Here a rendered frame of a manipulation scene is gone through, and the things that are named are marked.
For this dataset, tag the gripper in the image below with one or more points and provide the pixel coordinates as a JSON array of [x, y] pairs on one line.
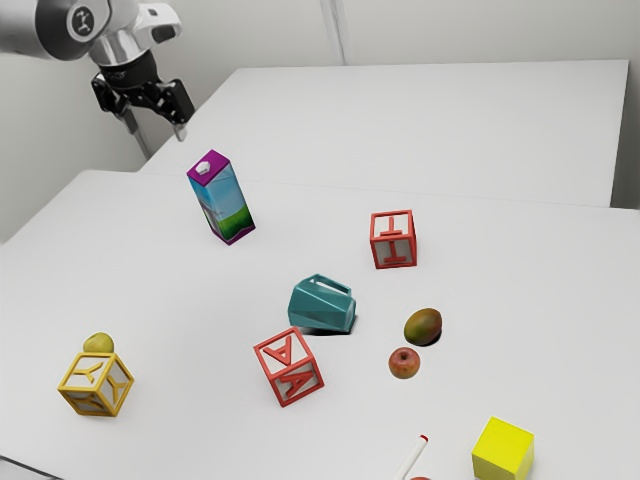
[[131, 72]]

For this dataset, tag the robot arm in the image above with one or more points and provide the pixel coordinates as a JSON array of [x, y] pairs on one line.
[[60, 25]]

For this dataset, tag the teal faceted mug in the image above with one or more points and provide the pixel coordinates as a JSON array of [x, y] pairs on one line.
[[320, 307]]

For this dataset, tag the purple and blue drink carton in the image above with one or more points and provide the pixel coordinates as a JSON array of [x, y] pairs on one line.
[[222, 200]]

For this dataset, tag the yellow-green fruit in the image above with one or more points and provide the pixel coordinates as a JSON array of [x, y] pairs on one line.
[[98, 343]]

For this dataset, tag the red letter block T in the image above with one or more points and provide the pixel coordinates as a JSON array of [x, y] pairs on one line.
[[393, 240]]

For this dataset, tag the yellow letter block Y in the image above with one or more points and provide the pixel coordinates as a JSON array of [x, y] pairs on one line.
[[95, 385]]

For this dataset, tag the red letter block A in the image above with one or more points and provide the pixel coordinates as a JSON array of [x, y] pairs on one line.
[[289, 367]]

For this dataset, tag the green and red mango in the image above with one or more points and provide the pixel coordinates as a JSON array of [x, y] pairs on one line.
[[423, 326]]

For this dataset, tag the red apple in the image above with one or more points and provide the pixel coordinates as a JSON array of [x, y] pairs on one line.
[[404, 362]]

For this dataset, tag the white marker with red cap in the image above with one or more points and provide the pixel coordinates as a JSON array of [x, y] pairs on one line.
[[411, 457]]

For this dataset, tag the plain yellow cube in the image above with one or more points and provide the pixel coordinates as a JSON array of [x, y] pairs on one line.
[[502, 450]]

